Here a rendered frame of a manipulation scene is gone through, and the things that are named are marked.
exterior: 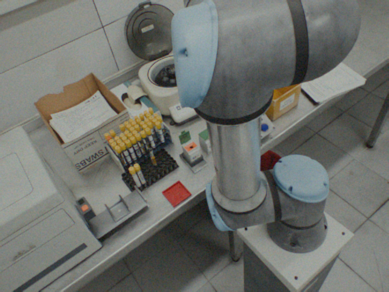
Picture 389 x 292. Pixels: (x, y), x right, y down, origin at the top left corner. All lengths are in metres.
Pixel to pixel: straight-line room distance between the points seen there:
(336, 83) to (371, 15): 0.56
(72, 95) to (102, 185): 0.40
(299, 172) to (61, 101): 0.93
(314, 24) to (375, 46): 1.24
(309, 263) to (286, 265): 0.06
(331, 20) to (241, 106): 0.13
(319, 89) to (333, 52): 0.92
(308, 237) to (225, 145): 0.41
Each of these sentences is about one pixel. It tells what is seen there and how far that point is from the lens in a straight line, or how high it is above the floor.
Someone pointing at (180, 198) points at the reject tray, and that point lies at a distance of 1.00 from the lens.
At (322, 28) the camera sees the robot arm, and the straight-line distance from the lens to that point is 0.38.
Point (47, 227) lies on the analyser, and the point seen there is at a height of 1.09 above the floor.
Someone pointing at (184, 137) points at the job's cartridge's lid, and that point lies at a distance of 1.01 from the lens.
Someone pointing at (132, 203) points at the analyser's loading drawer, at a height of 0.91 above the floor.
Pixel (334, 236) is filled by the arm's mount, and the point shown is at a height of 0.92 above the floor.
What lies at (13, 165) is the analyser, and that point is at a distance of 0.86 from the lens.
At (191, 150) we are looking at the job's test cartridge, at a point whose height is 0.95.
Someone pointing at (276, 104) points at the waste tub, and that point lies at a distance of 1.13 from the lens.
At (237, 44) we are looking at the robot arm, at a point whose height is 1.53.
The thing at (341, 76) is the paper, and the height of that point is 0.89.
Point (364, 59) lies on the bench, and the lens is 1.52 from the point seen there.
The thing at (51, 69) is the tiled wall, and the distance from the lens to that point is 1.33.
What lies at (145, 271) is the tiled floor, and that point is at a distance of 1.88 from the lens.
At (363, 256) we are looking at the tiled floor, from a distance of 1.95.
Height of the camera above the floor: 1.72
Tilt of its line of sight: 49 degrees down
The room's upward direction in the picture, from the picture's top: 11 degrees counter-clockwise
